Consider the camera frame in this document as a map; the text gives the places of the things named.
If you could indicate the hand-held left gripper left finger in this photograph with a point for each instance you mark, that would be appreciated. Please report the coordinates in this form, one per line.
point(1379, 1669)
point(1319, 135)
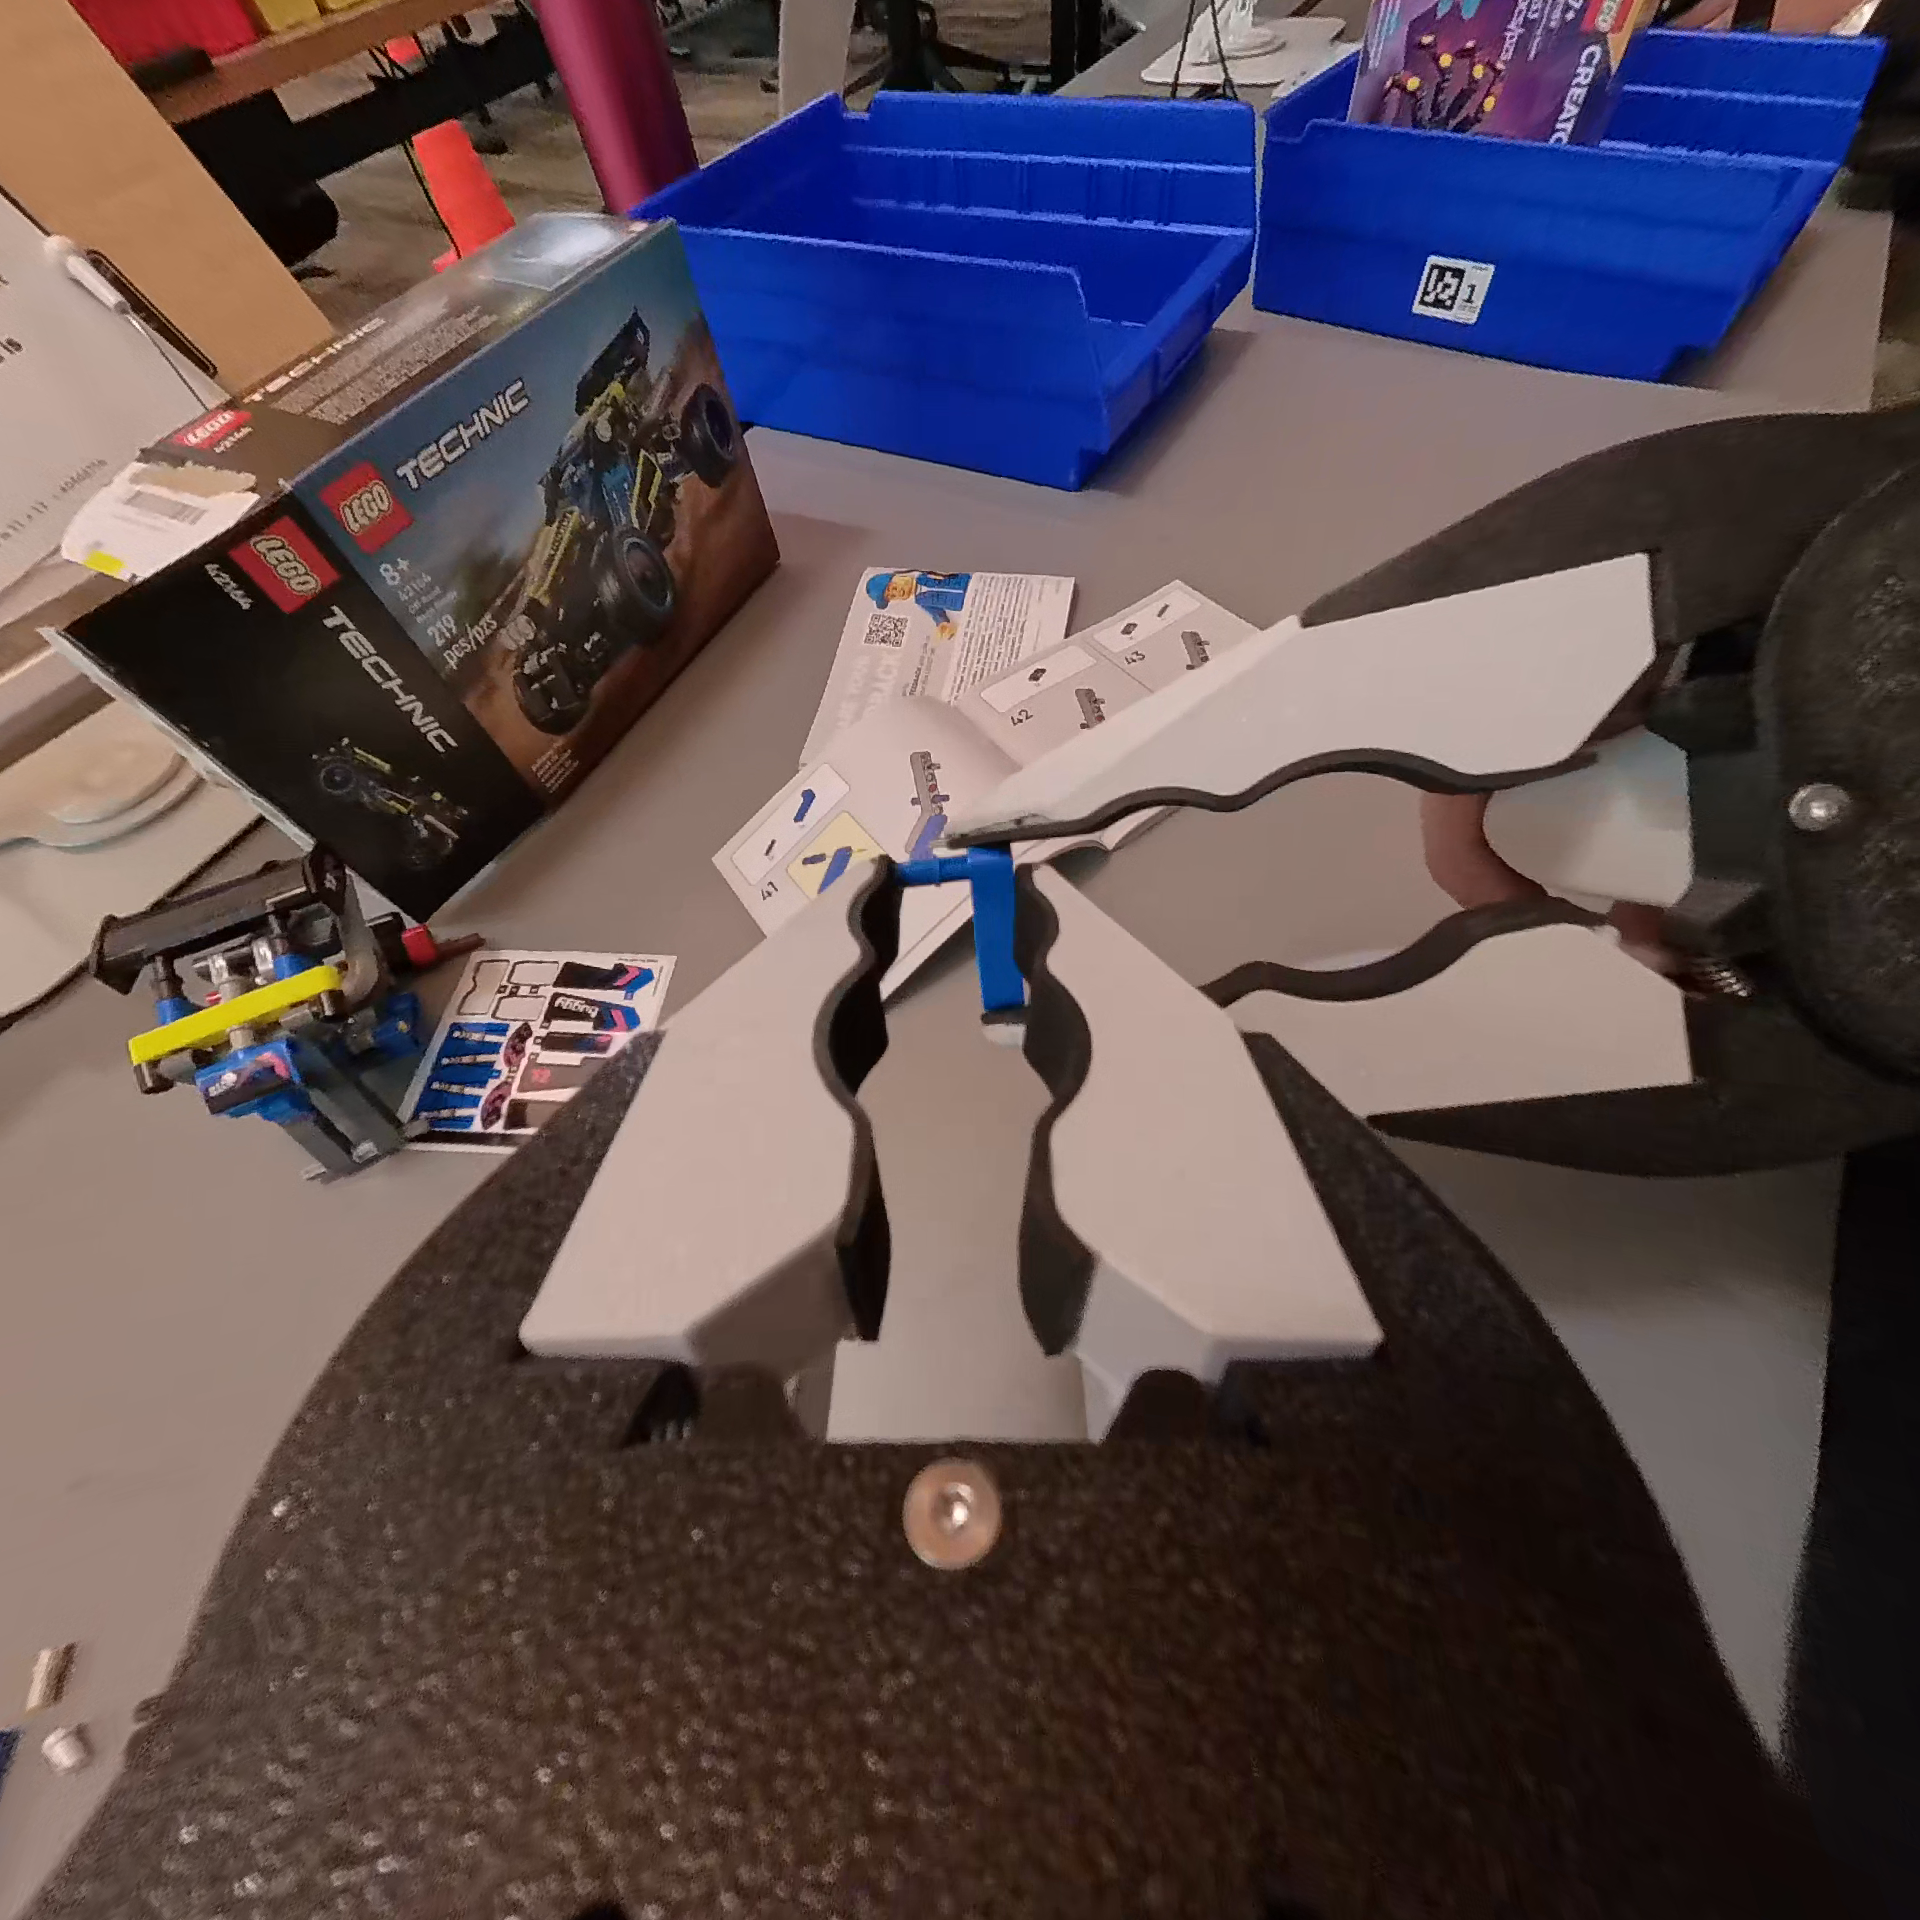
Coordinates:
point(691, 1184)

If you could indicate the small grey connector pin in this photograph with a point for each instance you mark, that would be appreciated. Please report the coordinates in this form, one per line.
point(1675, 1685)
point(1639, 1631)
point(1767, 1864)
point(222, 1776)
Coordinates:
point(65, 1749)
point(54, 1675)

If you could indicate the blue storage bin with tag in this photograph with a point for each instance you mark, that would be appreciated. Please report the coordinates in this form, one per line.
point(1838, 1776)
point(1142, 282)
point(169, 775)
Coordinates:
point(1621, 300)

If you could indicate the purple toy set box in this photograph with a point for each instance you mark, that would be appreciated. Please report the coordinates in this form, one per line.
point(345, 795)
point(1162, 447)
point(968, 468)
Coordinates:
point(1499, 66)

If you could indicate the person's right hand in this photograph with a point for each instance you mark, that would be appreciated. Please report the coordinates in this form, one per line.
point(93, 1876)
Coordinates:
point(1455, 855)

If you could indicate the brown cardboard sheet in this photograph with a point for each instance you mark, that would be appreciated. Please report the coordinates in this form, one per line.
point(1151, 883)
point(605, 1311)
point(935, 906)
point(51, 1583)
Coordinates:
point(136, 195)

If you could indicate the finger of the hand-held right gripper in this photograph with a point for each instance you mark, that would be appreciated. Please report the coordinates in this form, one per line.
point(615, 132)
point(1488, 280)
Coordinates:
point(1350, 690)
point(1499, 1035)

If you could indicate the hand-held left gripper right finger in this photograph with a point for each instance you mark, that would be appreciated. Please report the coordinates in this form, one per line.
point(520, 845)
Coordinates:
point(1201, 1184)

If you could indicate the plain blue storage bin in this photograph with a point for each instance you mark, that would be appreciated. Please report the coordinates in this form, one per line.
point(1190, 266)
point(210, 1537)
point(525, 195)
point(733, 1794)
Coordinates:
point(902, 375)

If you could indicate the magenta cylinder post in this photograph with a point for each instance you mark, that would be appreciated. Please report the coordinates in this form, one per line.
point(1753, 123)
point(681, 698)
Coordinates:
point(615, 105)

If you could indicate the white instruction booklet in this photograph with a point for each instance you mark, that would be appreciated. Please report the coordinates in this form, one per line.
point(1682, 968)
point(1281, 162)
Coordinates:
point(902, 749)

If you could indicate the sticker sheet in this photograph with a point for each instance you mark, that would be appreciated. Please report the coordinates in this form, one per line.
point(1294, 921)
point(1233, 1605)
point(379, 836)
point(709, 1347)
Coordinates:
point(495, 1035)

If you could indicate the dark toy set box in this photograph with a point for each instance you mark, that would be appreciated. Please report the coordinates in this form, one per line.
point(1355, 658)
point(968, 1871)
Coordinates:
point(450, 599)

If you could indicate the partly built toy car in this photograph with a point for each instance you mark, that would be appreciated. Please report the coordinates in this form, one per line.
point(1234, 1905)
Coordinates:
point(225, 1020)

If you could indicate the blue angled plastic beam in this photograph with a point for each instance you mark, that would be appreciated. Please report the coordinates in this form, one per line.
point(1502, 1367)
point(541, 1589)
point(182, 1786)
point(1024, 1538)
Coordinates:
point(998, 931)

